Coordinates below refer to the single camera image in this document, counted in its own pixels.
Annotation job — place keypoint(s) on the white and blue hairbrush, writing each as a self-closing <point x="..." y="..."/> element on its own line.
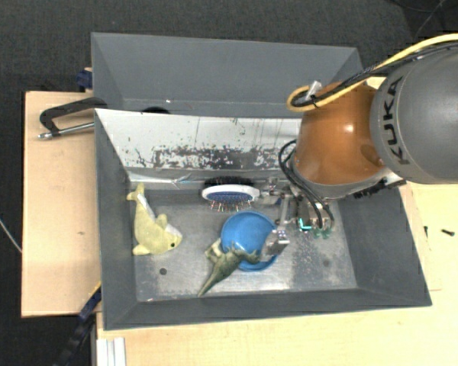
<point x="229" y="196"/>

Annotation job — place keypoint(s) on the yellow toy dolphin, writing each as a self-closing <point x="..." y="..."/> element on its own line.
<point x="149" y="227"/>

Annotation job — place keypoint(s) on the grey metal bin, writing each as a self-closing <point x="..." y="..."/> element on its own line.
<point x="221" y="74"/>

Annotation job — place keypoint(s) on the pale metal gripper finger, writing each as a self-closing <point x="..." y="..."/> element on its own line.
<point x="270" y="198"/>
<point x="276" y="244"/>

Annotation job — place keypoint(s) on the small black screw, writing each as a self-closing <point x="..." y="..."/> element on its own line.
<point x="448" y="233"/>

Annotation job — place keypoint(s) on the green toy dinosaur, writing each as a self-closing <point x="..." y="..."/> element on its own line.
<point x="225" y="265"/>

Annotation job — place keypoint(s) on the blue bowl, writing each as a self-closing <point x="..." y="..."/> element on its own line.
<point x="244" y="231"/>

